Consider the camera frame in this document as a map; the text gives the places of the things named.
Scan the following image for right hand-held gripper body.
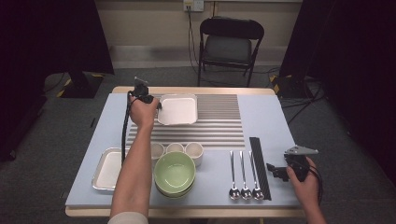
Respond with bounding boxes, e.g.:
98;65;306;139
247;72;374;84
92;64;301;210
283;145;319;183

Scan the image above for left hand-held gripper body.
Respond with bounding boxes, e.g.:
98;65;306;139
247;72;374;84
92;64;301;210
129;77;155;105

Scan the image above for row of black chopsticks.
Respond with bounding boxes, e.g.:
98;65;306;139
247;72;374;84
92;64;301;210
248;136;273;201

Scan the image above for metal spoon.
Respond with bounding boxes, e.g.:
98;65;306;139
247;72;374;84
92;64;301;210
247;150;265;201
228;150;242;201
238;150;253;201

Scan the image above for person's left hand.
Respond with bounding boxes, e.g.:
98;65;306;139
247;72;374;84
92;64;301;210
128;94;161;129

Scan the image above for person's right hand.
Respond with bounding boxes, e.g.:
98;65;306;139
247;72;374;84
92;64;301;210
286;157;321;208

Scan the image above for white ribbed cup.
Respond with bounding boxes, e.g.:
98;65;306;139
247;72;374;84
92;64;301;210
165;143;186;155
150;143;166;162
184;142;205;167

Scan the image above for light blue table mat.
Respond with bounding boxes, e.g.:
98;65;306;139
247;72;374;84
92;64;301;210
64;92;302;209

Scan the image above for black stand base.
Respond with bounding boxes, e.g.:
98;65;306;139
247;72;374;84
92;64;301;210
269;74;312;100
55;69;106;99

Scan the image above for striped woven placemat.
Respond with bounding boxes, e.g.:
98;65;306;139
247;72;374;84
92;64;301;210
125;92;246;148

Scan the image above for black folding chair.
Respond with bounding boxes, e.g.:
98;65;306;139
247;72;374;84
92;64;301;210
197;16;265;88

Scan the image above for black curtain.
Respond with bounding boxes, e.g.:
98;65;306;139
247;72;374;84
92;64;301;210
278;0;396;176
0;0;116;162

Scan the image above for person's left beige sleeve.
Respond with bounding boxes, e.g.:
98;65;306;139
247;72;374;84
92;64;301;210
106;212;149;224

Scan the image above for right hand-held gripper black cable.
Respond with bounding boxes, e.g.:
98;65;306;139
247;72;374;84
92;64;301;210
307;166;325;207

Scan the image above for hand-held gripper black cable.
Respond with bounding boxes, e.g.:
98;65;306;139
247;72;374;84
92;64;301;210
307;166;325;207
120;91;135;166

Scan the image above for left hand-held gripper black cable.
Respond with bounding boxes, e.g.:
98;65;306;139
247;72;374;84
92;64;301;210
120;91;135;166

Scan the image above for black floor cables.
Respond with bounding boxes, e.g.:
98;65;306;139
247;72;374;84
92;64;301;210
279;77;328;125

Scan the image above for black wall socket cable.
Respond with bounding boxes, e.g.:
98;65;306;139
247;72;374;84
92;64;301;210
186;6;201;76

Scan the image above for white wall socket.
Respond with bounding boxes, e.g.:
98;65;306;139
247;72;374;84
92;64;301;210
182;0;205;13

